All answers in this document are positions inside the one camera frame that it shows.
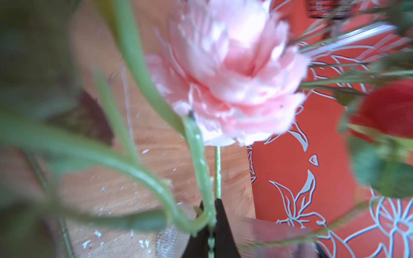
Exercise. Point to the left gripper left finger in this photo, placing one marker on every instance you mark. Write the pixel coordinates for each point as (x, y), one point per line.
(198, 246)

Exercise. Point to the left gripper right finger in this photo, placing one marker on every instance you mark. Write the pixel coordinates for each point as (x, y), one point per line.
(225, 246)

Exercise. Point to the large pink peony stem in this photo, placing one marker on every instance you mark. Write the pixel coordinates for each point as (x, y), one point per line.
(230, 64)

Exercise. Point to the black wire wall basket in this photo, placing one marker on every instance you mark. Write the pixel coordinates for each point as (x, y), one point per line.
(329, 9)

